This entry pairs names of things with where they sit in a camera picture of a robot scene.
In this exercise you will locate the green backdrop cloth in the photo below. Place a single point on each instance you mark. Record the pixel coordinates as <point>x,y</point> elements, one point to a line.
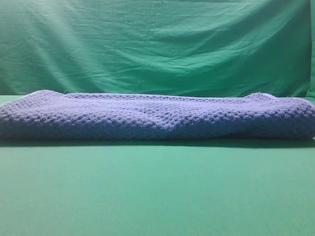
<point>201,48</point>

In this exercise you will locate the blue waffle-weave towel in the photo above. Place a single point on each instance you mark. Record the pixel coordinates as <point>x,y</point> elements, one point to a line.
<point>49,115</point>

